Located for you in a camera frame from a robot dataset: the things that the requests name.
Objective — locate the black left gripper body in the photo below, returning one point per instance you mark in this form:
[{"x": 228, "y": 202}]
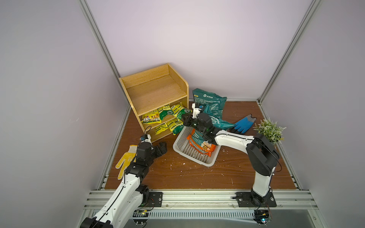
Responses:
[{"x": 155, "y": 152}]

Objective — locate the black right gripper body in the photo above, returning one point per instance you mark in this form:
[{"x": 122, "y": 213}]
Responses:
[{"x": 191, "y": 120}]

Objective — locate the green orange bee fertilizer bag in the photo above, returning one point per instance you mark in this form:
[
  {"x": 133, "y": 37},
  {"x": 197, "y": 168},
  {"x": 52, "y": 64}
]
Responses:
[{"x": 202, "y": 146}]

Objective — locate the tall green yellow fertilizer bag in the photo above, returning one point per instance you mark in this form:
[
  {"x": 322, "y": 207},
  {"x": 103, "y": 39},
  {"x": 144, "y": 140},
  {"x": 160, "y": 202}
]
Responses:
[{"x": 213, "y": 105}]

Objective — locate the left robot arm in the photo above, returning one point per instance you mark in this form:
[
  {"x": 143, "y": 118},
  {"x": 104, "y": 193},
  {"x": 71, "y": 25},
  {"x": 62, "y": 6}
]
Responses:
[{"x": 131, "y": 194}]

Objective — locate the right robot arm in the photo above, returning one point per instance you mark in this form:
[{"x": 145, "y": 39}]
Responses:
[{"x": 263, "y": 156}]

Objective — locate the wooden shelf unit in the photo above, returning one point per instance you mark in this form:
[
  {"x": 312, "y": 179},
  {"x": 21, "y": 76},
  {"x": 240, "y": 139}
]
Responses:
[{"x": 149, "y": 90}]

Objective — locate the yellow green packet lower right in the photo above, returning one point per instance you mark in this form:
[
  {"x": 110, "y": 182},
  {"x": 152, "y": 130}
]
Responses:
[{"x": 175, "y": 126}]

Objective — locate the yellow packet lower left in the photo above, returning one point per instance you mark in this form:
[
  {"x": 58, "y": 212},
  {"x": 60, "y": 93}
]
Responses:
[{"x": 161, "y": 128}]

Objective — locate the white plastic basket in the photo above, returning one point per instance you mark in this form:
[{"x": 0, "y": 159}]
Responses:
[{"x": 183, "y": 147}]

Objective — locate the yellow work glove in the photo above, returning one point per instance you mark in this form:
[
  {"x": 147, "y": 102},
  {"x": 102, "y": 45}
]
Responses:
[{"x": 125, "y": 161}]

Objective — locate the blue work glove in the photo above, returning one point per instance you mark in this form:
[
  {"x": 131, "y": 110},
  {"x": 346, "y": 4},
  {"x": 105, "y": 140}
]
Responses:
[{"x": 243, "y": 125}]

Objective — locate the left controller board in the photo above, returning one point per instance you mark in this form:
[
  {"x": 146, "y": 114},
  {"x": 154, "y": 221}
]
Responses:
[{"x": 140, "y": 217}]

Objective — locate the controller board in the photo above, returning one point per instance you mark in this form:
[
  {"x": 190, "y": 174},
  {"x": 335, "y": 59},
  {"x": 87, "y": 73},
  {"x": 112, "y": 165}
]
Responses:
[
  {"x": 262, "y": 217},
  {"x": 140, "y": 217}
]

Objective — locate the potted green plant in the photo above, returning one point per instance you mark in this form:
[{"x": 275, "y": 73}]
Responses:
[{"x": 270, "y": 130}]

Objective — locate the right controller board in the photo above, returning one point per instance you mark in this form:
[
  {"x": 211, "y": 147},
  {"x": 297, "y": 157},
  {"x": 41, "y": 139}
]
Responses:
[{"x": 262, "y": 217}]

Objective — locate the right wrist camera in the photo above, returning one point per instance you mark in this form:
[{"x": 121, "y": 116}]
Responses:
[{"x": 196, "y": 110}]

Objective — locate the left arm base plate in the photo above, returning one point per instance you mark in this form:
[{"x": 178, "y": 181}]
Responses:
[{"x": 152, "y": 200}]

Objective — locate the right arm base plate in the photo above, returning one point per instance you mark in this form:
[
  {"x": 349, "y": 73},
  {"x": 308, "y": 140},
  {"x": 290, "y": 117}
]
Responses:
[{"x": 251, "y": 200}]

